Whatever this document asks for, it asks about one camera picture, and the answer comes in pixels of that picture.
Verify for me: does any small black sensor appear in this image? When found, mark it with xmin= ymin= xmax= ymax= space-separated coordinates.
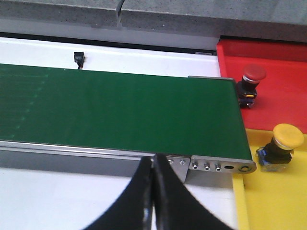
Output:
xmin=74 ymin=52 xmax=85 ymax=69

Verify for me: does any red tray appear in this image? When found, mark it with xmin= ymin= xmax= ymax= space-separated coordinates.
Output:
xmin=216 ymin=39 xmax=307 ymax=133

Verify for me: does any aluminium conveyor frame rail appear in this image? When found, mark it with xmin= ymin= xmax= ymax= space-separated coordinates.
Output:
xmin=0 ymin=139 xmax=257 ymax=181

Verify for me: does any green conveyor belt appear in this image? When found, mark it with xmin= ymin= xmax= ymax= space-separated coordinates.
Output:
xmin=0 ymin=64 xmax=251 ymax=160

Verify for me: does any grey stone countertop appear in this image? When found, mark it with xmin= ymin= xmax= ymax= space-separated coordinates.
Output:
xmin=0 ymin=0 xmax=307 ymax=50

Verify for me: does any yellow tray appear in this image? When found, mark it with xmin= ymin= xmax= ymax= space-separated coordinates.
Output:
xmin=232 ymin=143 xmax=307 ymax=230

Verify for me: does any red mushroom push button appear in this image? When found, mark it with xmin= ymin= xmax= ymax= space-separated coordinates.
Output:
xmin=236 ymin=64 xmax=266 ymax=108

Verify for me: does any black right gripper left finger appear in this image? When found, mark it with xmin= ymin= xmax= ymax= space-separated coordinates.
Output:
xmin=86 ymin=157 xmax=153 ymax=230

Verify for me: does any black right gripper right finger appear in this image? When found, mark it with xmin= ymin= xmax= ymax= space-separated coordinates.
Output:
xmin=153 ymin=154 xmax=231 ymax=230

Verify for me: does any yellow mushroom push button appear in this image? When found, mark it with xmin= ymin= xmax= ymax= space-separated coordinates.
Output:
xmin=256 ymin=123 xmax=304 ymax=172

